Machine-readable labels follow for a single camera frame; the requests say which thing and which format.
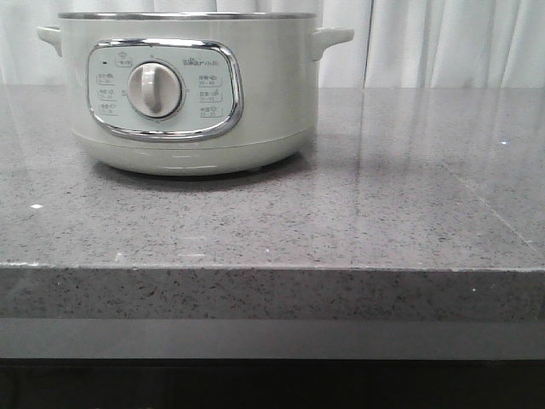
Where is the pale green electric cooking pot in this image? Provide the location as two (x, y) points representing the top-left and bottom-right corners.
(37, 12), (354, 176)

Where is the white pleated curtain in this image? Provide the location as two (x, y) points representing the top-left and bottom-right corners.
(1, 1), (544, 89)

